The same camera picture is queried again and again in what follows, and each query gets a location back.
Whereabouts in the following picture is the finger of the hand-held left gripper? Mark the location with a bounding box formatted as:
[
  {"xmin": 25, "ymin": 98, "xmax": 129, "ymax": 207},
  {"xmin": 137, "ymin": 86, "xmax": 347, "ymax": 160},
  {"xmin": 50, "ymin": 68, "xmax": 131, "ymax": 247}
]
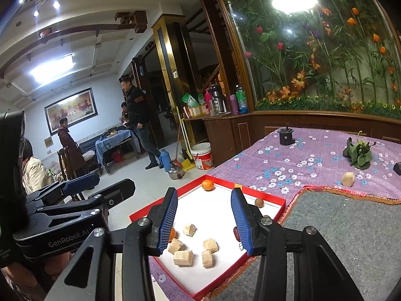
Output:
[
  {"xmin": 36, "ymin": 179, "xmax": 136, "ymax": 223},
  {"xmin": 26, "ymin": 173, "xmax": 101, "ymax": 209}
]

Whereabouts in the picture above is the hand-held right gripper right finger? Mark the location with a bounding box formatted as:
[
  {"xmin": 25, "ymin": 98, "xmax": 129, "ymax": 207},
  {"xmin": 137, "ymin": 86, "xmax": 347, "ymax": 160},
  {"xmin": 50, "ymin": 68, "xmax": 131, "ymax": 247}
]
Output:
[{"xmin": 230, "ymin": 189, "xmax": 365, "ymax": 301}]

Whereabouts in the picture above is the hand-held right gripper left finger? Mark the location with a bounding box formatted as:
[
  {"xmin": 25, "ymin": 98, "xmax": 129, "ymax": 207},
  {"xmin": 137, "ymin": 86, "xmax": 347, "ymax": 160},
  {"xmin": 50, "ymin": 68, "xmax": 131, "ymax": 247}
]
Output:
[{"xmin": 53, "ymin": 187, "xmax": 179, "ymax": 301}]

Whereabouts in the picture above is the red gift box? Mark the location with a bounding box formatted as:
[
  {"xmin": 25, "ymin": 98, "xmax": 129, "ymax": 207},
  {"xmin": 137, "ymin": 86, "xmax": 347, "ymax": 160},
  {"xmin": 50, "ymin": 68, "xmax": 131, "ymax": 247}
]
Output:
[{"xmin": 129, "ymin": 175, "xmax": 287, "ymax": 301}]

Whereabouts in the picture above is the person's left hand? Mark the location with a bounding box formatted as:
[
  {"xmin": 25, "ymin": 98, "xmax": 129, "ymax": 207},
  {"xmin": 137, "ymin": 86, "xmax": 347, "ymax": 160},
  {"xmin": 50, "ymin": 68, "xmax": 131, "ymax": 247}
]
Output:
[{"xmin": 0, "ymin": 254, "xmax": 74, "ymax": 301}]

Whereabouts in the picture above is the wooden chair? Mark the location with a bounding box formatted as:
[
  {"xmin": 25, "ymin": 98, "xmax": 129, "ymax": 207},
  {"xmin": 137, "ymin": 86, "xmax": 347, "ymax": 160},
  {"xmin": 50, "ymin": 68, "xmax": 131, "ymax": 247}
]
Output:
[{"xmin": 57, "ymin": 147, "xmax": 101, "ymax": 179}]

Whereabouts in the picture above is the dark sofa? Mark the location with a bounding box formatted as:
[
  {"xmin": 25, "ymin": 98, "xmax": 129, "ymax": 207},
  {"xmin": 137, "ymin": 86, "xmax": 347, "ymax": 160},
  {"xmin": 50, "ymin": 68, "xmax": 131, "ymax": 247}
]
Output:
[{"xmin": 78, "ymin": 130, "xmax": 126, "ymax": 167}]

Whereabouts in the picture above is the table with blue cloth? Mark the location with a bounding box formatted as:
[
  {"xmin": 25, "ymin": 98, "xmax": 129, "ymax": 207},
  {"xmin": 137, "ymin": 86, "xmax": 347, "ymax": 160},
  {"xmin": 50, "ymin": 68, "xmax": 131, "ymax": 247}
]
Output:
[{"xmin": 95, "ymin": 129, "xmax": 140, "ymax": 173}]

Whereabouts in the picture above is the metal kettle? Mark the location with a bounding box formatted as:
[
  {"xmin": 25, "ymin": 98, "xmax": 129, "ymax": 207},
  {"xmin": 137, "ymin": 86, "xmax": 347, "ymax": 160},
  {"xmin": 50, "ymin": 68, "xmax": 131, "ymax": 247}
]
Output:
[{"xmin": 168, "ymin": 166, "xmax": 185, "ymax": 181}]

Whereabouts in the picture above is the blue thermos jug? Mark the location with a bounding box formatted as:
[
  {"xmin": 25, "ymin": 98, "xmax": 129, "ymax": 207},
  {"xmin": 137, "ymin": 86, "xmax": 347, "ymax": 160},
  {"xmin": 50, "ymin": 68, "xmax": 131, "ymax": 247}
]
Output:
[{"xmin": 159, "ymin": 149, "xmax": 171, "ymax": 173}]

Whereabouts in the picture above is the purple floral tablecloth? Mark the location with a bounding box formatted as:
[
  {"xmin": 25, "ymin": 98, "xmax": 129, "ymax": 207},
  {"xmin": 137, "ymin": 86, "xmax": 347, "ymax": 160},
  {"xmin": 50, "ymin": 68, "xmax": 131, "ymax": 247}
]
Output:
[{"xmin": 150, "ymin": 127, "xmax": 401, "ymax": 301}]

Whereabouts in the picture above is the white plastic bucket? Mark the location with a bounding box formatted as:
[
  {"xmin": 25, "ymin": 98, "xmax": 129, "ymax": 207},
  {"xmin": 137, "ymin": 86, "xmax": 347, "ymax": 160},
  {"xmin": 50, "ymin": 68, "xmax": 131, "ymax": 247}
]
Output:
[{"xmin": 190, "ymin": 142, "xmax": 215, "ymax": 171}]

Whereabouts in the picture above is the broom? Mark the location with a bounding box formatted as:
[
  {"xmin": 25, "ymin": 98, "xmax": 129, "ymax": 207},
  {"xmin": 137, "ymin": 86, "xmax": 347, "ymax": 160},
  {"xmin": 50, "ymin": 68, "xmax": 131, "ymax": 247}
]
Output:
[{"xmin": 175, "ymin": 107, "xmax": 193, "ymax": 164}]

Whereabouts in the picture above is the wooden sideboard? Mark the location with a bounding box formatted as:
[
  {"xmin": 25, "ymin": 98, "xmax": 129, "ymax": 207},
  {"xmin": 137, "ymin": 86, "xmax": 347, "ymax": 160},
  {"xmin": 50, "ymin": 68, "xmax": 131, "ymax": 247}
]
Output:
[{"xmin": 183, "ymin": 110, "xmax": 401, "ymax": 170}]

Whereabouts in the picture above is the black cylinder device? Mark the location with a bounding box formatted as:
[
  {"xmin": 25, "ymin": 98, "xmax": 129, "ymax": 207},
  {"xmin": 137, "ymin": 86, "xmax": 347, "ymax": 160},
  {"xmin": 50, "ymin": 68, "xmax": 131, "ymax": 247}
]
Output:
[{"xmin": 278, "ymin": 123, "xmax": 296, "ymax": 146}]

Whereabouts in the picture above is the grey felt mat red trim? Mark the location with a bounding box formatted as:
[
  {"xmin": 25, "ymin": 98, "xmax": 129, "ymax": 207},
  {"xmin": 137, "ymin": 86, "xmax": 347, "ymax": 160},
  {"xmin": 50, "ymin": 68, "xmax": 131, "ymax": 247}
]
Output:
[{"xmin": 208, "ymin": 186, "xmax": 401, "ymax": 301}]

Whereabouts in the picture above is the beige cardboard box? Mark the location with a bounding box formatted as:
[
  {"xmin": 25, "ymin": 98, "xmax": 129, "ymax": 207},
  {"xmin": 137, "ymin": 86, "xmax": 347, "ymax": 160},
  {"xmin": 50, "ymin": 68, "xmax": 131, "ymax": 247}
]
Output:
[{"xmin": 187, "ymin": 105, "xmax": 210, "ymax": 118}]

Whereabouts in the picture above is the large beige sugarcane chunk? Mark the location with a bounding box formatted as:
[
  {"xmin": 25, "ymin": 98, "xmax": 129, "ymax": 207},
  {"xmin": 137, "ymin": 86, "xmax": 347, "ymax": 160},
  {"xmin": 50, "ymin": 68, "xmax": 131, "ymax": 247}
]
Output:
[{"xmin": 341, "ymin": 171, "xmax": 356, "ymax": 188}]

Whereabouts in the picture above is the green bag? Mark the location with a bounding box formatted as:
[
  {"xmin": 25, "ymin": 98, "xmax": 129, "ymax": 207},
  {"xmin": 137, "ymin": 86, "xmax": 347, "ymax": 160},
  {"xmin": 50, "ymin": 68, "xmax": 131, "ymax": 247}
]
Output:
[{"xmin": 182, "ymin": 92, "xmax": 201, "ymax": 109}]

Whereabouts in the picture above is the ceiling lamp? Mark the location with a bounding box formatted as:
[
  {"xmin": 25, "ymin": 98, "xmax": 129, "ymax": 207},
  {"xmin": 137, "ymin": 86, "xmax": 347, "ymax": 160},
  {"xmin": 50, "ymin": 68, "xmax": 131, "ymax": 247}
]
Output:
[{"xmin": 30, "ymin": 55, "xmax": 74, "ymax": 84}]

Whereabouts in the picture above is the green plastic bottle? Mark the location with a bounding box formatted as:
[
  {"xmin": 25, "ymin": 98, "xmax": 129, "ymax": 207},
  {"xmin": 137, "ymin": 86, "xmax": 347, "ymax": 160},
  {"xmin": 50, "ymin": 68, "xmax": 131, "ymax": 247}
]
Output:
[{"xmin": 236, "ymin": 83, "xmax": 249, "ymax": 114}]

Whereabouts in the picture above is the steel thermos flask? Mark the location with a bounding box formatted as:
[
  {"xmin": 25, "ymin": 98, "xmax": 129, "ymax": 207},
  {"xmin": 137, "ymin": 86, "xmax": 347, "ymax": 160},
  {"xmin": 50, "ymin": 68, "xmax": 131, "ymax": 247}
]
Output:
[{"xmin": 209, "ymin": 83, "xmax": 227, "ymax": 115}]

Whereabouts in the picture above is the green leafy vegetable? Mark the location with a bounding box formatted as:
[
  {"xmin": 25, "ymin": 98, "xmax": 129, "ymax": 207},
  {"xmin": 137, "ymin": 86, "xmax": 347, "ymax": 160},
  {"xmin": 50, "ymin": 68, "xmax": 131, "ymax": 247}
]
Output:
[{"xmin": 342, "ymin": 131, "xmax": 376, "ymax": 170}]

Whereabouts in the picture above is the glass artificial flower display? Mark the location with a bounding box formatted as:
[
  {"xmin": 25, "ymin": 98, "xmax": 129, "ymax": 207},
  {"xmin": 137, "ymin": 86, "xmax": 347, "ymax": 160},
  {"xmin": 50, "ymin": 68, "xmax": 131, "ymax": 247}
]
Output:
[{"xmin": 216, "ymin": 0, "xmax": 401, "ymax": 120}]

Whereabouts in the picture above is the framed wall painting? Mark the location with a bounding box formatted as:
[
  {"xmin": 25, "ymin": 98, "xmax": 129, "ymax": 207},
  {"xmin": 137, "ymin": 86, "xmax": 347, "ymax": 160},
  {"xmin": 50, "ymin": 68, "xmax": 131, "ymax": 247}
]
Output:
[{"xmin": 44, "ymin": 87, "xmax": 98, "ymax": 136}]

